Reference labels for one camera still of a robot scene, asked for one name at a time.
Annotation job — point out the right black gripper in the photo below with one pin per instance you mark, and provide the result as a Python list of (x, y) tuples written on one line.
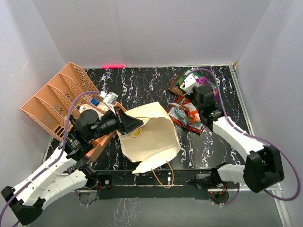
[(194, 90)]

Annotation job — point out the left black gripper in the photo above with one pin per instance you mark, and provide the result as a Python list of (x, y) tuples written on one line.
[(128, 123)]

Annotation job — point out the yellow M&M candy bag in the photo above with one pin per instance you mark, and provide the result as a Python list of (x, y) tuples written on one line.
[(137, 133)]

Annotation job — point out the purple snack bag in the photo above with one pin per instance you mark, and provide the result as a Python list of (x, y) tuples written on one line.
[(203, 81)]

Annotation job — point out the red snack packet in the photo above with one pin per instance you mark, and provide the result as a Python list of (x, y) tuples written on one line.
[(179, 101)]

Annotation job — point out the green snack bag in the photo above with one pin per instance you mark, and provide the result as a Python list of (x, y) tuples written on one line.
[(196, 75)]

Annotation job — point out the brown paper bag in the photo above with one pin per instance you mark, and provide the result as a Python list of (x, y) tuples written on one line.
[(158, 143)]

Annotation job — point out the teal snack packet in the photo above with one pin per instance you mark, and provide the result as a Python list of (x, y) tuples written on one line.
[(179, 114)]

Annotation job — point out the brown kettle chips bag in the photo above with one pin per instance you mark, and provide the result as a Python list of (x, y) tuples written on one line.
[(173, 87)]

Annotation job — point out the orange snack packet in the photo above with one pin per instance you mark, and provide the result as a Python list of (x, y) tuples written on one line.
[(191, 112)]

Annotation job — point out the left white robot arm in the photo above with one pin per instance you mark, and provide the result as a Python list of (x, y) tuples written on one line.
[(45, 185)]

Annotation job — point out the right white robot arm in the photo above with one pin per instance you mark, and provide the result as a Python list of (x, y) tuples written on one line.
[(216, 121)]

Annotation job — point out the pink compartment tray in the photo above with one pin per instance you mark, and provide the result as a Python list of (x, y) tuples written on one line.
[(99, 144)]

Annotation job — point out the small blue box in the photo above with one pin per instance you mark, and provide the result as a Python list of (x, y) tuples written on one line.
[(94, 102)]

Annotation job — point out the white round bottle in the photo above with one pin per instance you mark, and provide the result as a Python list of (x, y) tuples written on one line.
[(85, 107)]

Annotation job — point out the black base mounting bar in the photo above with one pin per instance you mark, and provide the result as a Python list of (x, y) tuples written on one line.
[(195, 184)]

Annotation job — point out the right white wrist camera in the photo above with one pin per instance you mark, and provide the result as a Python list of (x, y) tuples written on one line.
[(188, 84)]

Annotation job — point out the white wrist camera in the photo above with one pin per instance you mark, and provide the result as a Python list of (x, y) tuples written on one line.
[(109, 99), (188, 84)]

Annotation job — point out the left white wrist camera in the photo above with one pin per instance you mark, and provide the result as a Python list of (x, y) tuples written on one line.
[(109, 99)]

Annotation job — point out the aluminium frame rail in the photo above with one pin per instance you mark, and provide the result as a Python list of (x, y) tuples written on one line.
[(263, 164)]

